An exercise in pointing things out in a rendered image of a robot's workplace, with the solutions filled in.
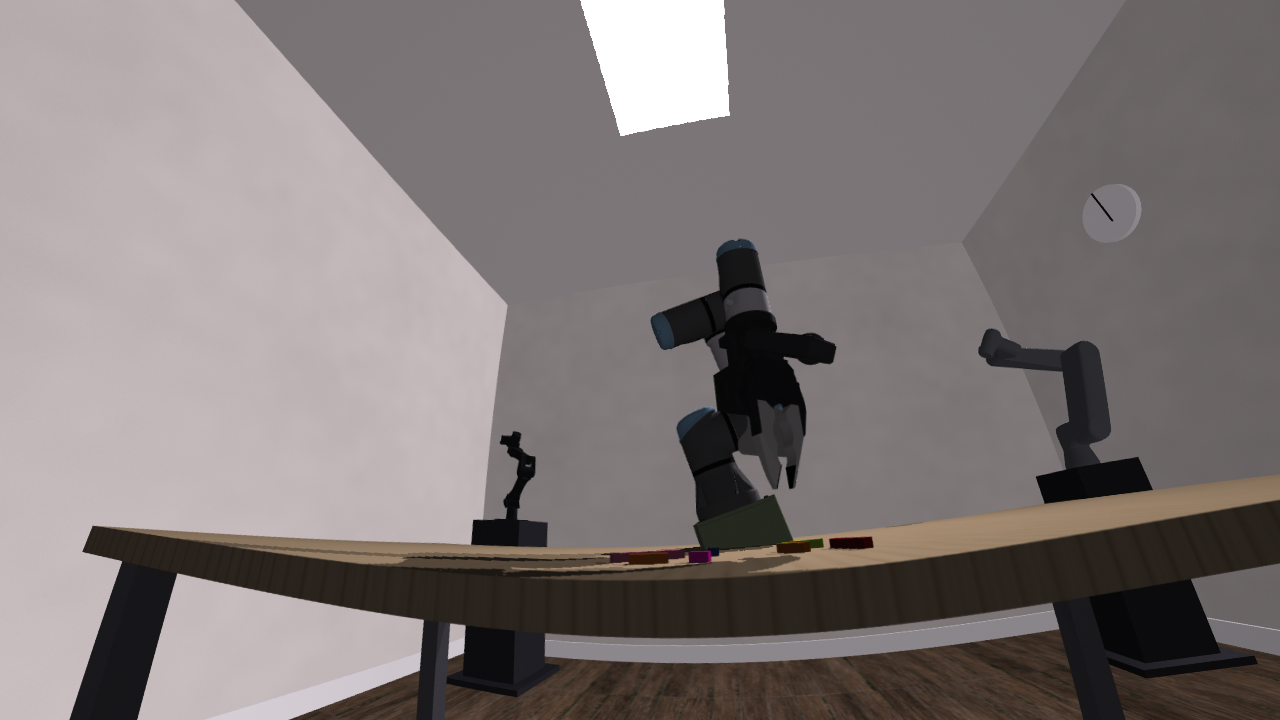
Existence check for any red rod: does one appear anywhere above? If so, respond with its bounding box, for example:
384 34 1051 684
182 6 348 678
829 537 874 550

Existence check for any pink rod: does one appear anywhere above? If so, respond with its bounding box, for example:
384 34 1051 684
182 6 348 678
611 550 685 562

